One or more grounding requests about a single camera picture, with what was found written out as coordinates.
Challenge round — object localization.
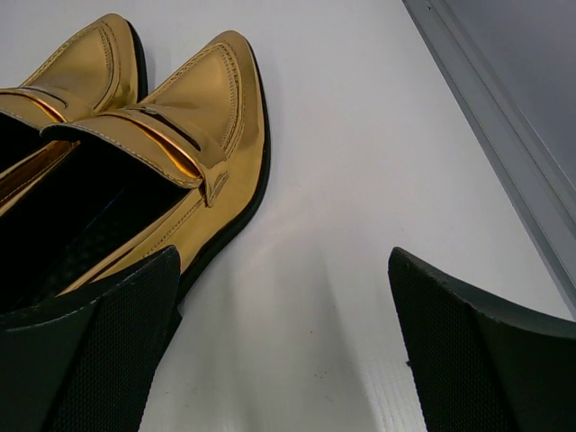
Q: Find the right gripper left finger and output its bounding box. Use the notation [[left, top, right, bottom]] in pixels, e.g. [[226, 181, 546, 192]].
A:
[[1, 246, 180, 431]]

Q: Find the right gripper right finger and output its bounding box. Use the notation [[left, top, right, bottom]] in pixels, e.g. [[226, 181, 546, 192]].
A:
[[388, 247, 575, 431]]

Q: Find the gold shoe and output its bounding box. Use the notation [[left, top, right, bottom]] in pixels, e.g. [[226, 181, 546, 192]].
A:
[[1, 13, 149, 212], [1, 31, 270, 312]]

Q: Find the aluminium rail frame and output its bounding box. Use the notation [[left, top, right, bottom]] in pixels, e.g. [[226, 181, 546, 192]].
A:
[[405, 1, 575, 308]]

